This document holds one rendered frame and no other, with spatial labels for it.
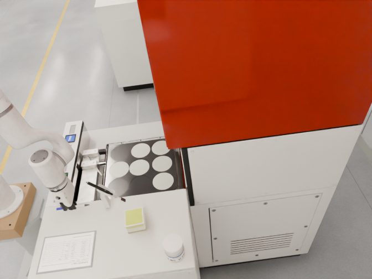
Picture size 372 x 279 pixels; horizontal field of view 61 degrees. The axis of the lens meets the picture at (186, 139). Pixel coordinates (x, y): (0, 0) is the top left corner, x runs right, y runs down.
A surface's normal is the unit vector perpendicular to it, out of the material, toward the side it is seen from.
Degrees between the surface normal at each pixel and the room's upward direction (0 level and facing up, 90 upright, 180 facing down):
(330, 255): 0
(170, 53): 90
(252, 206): 90
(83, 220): 0
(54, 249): 0
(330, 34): 90
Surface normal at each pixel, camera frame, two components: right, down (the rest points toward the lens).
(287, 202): 0.10, 0.72
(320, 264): -0.09, -0.69
